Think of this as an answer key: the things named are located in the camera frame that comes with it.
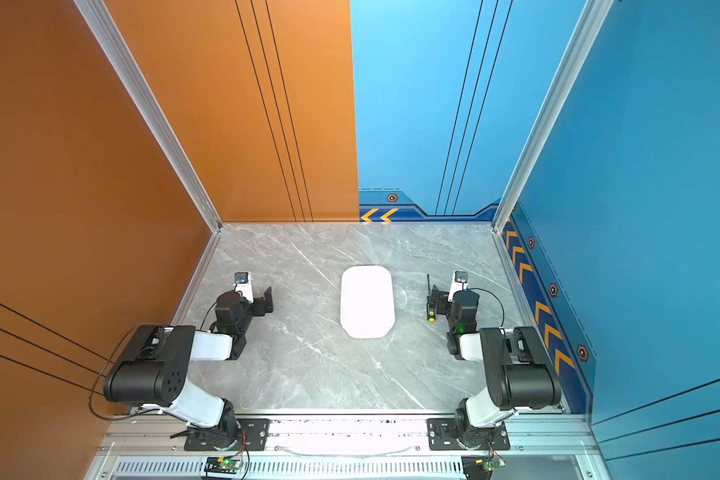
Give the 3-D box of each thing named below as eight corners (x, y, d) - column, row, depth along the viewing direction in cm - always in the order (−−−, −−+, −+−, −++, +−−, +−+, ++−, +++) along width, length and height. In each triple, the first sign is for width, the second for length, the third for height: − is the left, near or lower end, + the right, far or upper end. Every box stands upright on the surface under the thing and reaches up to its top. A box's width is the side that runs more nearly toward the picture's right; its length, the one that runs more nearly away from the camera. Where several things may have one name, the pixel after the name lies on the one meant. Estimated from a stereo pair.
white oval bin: (340, 338, 91) (338, 329, 86) (344, 276, 106) (342, 265, 101) (394, 338, 91) (395, 329, 86) (390, 276, 106) (391, 265, 101)
